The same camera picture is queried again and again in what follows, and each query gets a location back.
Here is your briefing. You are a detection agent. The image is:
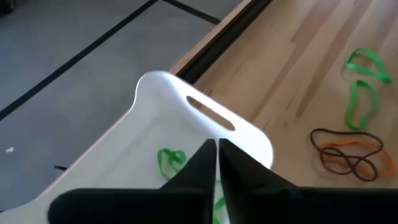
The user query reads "white plastic basket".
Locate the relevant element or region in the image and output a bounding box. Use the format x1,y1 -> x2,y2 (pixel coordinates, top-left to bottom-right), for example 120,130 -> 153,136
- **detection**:
0,70 -> 274,224

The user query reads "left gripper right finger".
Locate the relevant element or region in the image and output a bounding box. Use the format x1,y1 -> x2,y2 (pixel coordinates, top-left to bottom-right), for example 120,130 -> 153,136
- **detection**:
218,138 -> 398,224

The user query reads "black rubber band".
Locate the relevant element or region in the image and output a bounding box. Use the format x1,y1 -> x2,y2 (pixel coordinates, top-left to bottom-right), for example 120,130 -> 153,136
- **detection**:
309,128 -> 384,183

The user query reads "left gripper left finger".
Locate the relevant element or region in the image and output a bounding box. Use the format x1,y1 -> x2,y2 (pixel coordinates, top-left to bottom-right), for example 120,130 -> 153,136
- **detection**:
48,138 -> 218,224

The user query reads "orange rubber band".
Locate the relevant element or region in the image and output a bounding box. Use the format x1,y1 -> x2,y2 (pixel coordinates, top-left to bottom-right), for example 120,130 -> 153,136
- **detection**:
319,138 -> 395,179

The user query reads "green rubber band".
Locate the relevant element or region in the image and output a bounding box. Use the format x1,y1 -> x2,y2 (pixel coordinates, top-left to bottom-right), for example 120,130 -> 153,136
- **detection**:
212,196 -> 227,224
344,79 -> 380,132
345,47 -> 393,84
157,147 -> 188,180

